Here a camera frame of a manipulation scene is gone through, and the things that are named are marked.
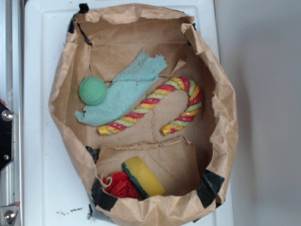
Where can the brown paper bag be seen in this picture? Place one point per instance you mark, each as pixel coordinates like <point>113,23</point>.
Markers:
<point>188,140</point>

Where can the light blue cloth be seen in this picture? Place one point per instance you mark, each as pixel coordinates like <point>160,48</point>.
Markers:
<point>124,91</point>

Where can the green rubber ball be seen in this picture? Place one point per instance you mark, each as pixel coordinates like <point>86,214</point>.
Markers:
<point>92,90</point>

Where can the yellow green sponge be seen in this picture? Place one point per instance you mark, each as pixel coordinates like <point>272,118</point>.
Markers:
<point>142,177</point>

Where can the red crumpled paper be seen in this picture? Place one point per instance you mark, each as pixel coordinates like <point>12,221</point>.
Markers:
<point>119,185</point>

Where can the black metal bracket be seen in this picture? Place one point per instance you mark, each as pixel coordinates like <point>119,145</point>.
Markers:
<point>6,136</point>

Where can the aluminium frame rail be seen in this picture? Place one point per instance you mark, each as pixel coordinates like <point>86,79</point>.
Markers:
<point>11,68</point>

